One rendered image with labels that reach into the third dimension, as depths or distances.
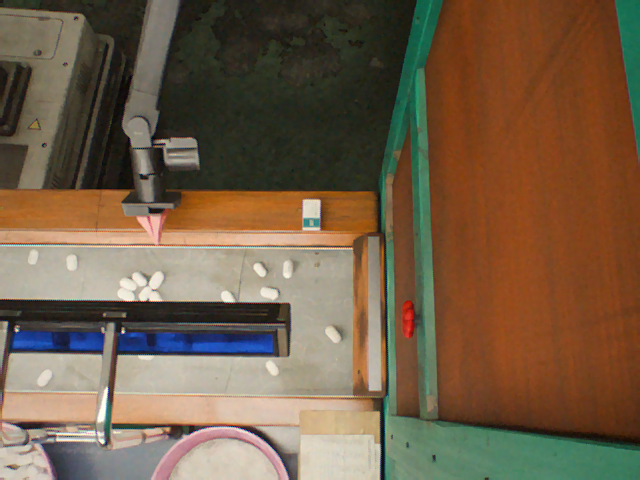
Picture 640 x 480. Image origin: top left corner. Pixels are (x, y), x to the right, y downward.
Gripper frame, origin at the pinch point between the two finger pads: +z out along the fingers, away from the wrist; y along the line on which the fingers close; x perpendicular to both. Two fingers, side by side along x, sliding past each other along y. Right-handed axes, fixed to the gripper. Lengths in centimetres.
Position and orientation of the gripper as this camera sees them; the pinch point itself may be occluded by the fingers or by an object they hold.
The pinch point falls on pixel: (157, 240)
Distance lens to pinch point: 121.4
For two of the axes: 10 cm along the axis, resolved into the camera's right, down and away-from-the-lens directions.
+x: 0.2, -4.2, 9.1
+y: 10.0, 0.1, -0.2
